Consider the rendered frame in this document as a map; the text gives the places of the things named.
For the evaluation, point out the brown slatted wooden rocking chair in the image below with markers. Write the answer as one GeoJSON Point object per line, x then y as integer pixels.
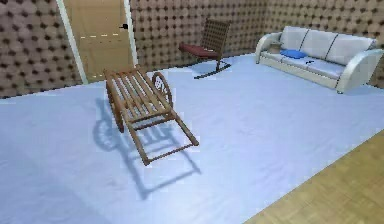
{"type": "Point", "coordinates": [140, 96]}

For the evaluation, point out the dark rocking chair red seat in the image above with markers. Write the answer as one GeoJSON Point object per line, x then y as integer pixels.
{"type": "Point", "coordinates": [200, 50]}

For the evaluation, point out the blue cushion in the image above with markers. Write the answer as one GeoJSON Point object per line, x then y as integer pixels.
{"type": "Point", "coordinates": [293, 53]}

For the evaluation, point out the tan wooden room door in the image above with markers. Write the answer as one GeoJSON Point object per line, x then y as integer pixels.
{"type": "Point", "coordinates": [100, 36]}

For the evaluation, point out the white three-seat sofa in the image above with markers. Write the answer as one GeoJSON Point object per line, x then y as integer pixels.
{"type": "Point", "coordinates": [320, 56]}

